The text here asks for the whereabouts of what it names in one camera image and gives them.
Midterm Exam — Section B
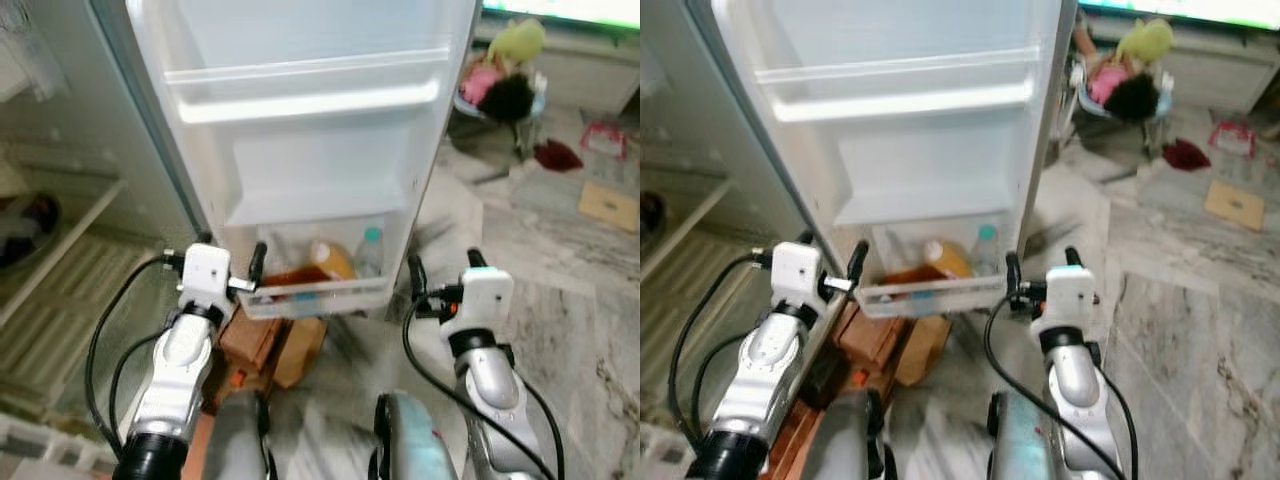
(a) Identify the white fridge cabinet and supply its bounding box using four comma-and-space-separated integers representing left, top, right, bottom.
0, 0, 201, 451
640, 0, 801, 441

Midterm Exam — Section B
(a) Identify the grey robot right leg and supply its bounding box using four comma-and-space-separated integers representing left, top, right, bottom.
985, 392, 1066, 480
368, 392, 461, 480

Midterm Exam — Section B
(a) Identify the red and white bag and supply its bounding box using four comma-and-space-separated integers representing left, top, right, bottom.
1208, 120, 1258, 161
580, 120, 629, 163

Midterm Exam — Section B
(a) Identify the dark red cloth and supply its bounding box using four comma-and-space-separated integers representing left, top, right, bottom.
533, 140, 585, 173
1162, 138, 1211, 171

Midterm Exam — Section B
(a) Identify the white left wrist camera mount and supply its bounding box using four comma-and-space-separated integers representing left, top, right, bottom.
180, 243, 234, 311
775, 242, 829, 309

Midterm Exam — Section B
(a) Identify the grey robot leg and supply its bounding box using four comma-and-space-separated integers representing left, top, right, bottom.
368, 392, 461, 480
985, 392, 1066, 480
800, 390, 896, 480

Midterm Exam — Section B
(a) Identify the ribbed fridge drawer cover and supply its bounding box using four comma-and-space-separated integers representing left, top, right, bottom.
640, 230, 771, 401
0, 235, 151, 411

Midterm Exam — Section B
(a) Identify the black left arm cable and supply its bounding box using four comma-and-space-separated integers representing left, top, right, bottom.
85, 255, 191, 461
668, 255, 779, 456

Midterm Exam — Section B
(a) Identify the yellow-green plush toy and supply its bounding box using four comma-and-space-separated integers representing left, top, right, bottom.
487, 17, 549, 69
1115, 17, 1176, 66

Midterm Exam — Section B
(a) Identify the orange brick stack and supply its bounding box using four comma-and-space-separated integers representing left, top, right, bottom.
218, 308, 293, 379
835, 300, 906, 376

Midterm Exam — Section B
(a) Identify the brown cardboard piece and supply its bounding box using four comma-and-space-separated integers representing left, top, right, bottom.
577, 180, 641, 234
1203, 180, 1267, 233

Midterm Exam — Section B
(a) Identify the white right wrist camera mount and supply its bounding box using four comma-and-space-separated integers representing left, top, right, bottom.
440, 265, 515, 336
1030, 265, 1099, 336

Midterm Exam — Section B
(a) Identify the clear door shelf bin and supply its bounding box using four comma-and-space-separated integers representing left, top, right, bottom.
235, 215, 401, 321
855, 215, 1011, 321

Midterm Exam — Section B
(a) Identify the orange drink bottle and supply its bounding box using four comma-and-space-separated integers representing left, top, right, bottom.
922, 240, 971, 281
308, 240, 357, 283

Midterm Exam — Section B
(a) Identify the clear water bottle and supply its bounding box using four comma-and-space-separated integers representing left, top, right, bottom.
355, 227, 387, 279
970, 225, 1001, 278

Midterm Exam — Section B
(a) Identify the white fridge shelf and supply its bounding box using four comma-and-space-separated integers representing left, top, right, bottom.
640, 180, 739, 281
0, 178, 128, 329

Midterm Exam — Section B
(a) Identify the black furry toy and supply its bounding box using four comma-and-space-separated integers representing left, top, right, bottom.
1112, 75, 1163, 125
487, 75, 538, 125

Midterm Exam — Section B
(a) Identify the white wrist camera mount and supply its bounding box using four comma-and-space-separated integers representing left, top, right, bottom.
440, 265, 515, 336
1030, 265, 1099, 336
180, 243, 234, 311
775, 242, 829, 309

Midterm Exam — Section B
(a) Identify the pink soft toy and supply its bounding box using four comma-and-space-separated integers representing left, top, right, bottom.
458, 60, 506, 109
1085, 60, 1131, 106

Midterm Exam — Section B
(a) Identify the grey robot left leg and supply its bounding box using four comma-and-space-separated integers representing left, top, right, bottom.
800, 390, 896, 480

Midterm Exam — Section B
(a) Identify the clear door shelf rail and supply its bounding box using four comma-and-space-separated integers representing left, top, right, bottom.
755, 45, 1046, 123
163, 48, 453, 126

